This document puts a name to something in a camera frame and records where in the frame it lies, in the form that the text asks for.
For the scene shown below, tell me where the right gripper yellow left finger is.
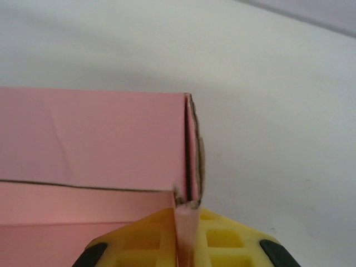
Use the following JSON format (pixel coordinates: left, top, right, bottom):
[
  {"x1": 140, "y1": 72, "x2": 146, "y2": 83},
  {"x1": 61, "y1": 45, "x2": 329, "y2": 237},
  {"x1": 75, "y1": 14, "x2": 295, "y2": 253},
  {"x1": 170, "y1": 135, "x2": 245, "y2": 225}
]
[{"x1": 72, "y1": 207, "x2": 178, "y2": 267}]

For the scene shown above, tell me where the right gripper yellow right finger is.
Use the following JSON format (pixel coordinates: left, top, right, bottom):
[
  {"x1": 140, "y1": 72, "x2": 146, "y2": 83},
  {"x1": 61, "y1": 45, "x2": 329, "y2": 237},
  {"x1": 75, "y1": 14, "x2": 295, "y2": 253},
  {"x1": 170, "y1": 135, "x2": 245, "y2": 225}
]
[{"x1": 191, "y1": 208, "x2": 301, "y2": 267}]

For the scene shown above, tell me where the pink paper box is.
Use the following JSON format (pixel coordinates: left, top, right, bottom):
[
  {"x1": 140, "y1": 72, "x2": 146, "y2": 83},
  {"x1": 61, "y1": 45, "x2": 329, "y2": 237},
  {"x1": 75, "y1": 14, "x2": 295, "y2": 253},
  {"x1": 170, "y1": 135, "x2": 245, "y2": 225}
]
[{"x1": 0, "y1": 86, "x2": 207, "y2": 267}]

